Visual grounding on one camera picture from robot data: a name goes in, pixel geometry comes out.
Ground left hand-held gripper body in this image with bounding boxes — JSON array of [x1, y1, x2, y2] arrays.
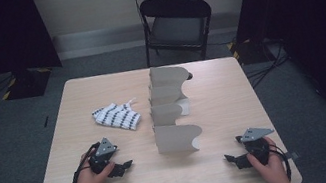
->
[[83, 134, 123, 177]]

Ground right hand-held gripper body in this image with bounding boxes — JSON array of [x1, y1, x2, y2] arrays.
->
[[234, 123, 280, 171]]

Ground white cloth with dark stripes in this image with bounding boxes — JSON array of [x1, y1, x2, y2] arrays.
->
[[89, 97, 144, 138]]

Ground beige expandable divider rack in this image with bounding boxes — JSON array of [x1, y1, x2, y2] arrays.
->
[[141, 60, 207, 158]]

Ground person's right hand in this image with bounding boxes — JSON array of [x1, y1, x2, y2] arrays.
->
[[244, 133, 292, 183]]

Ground person's left hand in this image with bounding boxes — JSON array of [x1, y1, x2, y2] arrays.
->
[[67, 144, 119, 183]]

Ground grey tape strip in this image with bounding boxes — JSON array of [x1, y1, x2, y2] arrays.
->
[[284, 149, 301, 162]]

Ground small black pen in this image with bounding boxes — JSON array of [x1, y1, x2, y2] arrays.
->
[[41, 115, 51, 129]]

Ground black stand base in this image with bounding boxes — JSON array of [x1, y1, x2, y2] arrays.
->
[[226, 35, 268, 68], [0, 63, 58, 104]]

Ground black folding chair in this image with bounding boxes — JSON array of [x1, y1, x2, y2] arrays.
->
[[135, 0, 221, 71]]

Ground right hand-held gripper cable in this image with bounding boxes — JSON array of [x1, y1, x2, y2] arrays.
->
[[268, 142, 293, 183]]

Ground hand-held gripper cable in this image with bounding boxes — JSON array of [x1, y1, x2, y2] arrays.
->
[[268, 142, 293, 183], [65, 142, 107, 183]]

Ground left hand-held gripper cable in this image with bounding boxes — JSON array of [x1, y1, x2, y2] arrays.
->
[[65, 142, 107, 183]]

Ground black floor cables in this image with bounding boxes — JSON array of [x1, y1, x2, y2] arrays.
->
[[238, 33, 295, 91]]

